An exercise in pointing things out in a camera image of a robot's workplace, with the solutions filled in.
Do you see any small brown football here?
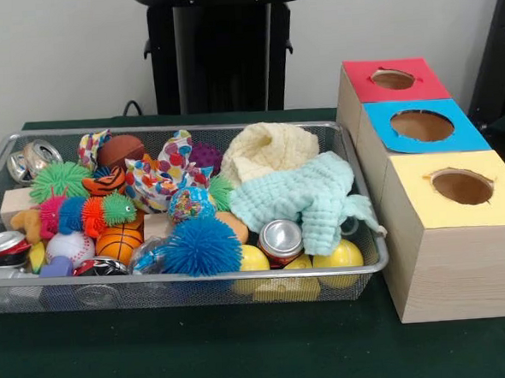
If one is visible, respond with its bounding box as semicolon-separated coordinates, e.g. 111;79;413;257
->
95;133;148;174

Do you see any rainbow spiky caterpillar toy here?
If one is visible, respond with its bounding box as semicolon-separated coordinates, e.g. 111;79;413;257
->
36;185;140;242

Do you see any orange striped tiger plush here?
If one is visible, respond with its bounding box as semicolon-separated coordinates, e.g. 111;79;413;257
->
80;164;128;198

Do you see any mint knitted cloth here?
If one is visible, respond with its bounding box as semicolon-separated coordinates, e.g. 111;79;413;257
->
226;148;382;262

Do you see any green spiky ball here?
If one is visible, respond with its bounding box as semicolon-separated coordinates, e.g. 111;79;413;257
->
27;158;95;204

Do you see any small orange basketball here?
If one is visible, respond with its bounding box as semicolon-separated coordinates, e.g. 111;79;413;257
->
93;223;146;264

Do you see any silver mesh bin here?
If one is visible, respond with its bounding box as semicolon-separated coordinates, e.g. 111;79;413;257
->
0;109;392;323

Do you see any wooden box with three holes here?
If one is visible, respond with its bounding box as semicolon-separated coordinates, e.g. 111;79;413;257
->
332;50;505;328

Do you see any blue spiky ball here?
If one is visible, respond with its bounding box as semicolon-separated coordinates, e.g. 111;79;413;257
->
158;215;245;281

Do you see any black upright panel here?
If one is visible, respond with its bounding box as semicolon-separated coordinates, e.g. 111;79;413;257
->
459;0;505;121

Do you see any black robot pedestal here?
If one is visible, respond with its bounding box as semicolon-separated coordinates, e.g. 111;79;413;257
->
131;0;319;119

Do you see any polka dot cloth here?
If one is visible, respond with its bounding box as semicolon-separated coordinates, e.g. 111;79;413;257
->
122;127;217;217

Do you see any small white baseball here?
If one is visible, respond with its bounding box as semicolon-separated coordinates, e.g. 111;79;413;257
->
44;229;98;271

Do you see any cream knitted cloth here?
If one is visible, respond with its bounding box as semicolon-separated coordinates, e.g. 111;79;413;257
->
216;118;324;190

